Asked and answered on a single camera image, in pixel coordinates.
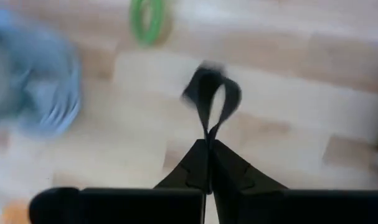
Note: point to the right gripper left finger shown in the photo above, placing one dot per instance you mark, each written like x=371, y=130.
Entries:
x=191, y=168

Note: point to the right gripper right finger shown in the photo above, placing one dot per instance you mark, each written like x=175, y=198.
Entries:
x=235, y=174

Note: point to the green coil wristband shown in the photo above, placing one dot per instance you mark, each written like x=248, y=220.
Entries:
x=149, y=40

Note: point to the white desk lamp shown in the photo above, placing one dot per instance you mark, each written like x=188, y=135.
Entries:
x=36, y=62

